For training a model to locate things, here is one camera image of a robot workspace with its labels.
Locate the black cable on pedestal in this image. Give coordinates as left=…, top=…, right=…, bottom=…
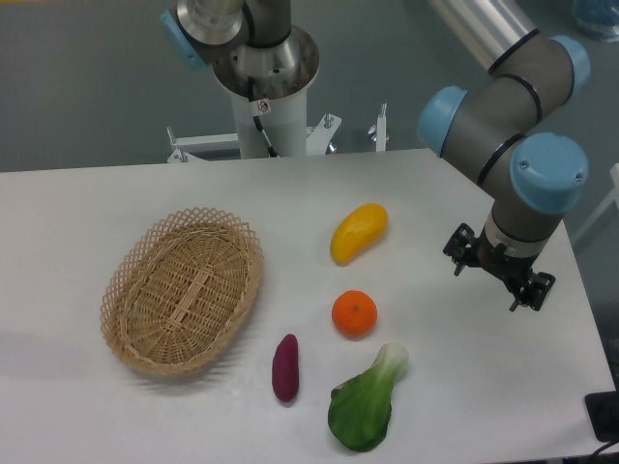
left=247, top=76, right=280, bottom=159

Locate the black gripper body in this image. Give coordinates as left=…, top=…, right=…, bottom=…
left=466, top=228, right=537, bottom=290

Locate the green bok choy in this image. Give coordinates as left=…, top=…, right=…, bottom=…
left=327, top=342, right=409, bottom=452

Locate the white furniture at right edge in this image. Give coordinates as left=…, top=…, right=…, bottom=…
left=573, top=163, right=618, bottom=250

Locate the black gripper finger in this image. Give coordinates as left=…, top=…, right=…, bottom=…
left=443, top=223, right=477, bottom=276
left=507, top=271, right=555, bottom=312

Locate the purple sweet potato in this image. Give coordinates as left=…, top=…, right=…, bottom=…
left=272, top=333, right=300, bottom=403

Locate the woven wicker basket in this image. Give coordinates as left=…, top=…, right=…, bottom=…
left=100, top=208, right=263, bottom=377

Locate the blue bag in background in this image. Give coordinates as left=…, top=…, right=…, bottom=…
left=572, top=0, right=618, bottom=43

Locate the yellow mango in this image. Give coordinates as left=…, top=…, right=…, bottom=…
left=330, top=203, right=389, bottom=266

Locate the black device at table edge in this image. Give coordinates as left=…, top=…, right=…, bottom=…
left=584, top=391, right=618, bottom=442

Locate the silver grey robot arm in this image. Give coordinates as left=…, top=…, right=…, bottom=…
left=161, top=1, right=590, bottom=310

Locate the white metal base frame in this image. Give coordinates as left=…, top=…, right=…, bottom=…
left=167, top=102, right=390, bottom=163

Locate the orange fruit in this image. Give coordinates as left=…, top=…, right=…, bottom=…
left=332, top=290, right=377, bottom=339

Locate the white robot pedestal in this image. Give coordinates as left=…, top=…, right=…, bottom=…
left=212, top=23, right=321, bottom=160

